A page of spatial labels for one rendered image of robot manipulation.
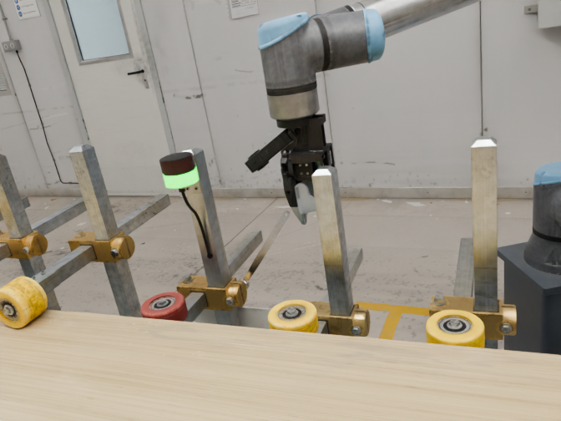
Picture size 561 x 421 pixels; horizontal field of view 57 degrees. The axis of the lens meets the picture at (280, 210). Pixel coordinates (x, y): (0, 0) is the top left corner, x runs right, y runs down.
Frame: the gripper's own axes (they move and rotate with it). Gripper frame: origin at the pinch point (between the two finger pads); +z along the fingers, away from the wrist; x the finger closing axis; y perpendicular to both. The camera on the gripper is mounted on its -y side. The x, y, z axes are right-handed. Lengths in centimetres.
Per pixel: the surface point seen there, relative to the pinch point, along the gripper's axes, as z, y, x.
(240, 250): 11.7, -19.5, 8.2
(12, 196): -9, -64, -8
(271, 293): 98, -73, 125
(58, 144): 46, -338, 274
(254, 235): 11.7, -19.1, 15.8
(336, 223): -3.3, 10.3, -9.8
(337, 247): 1.3, 10.0, -9.8
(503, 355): 7.8, 36.2, -26.9
